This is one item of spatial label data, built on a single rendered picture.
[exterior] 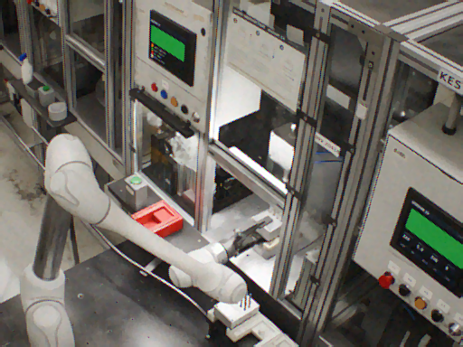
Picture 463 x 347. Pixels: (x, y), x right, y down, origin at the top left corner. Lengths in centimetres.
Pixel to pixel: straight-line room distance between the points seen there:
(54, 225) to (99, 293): 57
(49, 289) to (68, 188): 58
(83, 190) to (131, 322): 81
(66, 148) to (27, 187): 223
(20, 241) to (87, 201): 200
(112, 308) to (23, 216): 156
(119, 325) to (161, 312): 18
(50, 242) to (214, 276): 56
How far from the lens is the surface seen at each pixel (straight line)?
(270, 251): 234
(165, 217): 243
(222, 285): 199
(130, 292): 252
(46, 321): 212
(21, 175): 420
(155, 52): 218
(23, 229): 380
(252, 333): 221
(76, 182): 175
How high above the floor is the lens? 262
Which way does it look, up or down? 39 degrees down
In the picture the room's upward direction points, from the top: 5 degrees clockwise
